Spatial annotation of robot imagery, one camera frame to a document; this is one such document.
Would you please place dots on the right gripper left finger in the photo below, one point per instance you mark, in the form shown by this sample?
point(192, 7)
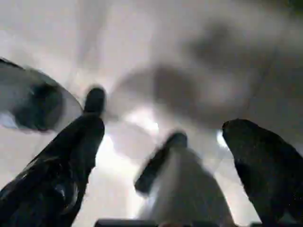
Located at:
point(59, 170)

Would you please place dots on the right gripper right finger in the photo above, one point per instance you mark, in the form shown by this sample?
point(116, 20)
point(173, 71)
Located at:
point(267, 170)

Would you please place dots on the white plastic table top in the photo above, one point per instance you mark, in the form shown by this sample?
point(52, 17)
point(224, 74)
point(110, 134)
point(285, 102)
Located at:
point(142, 35)

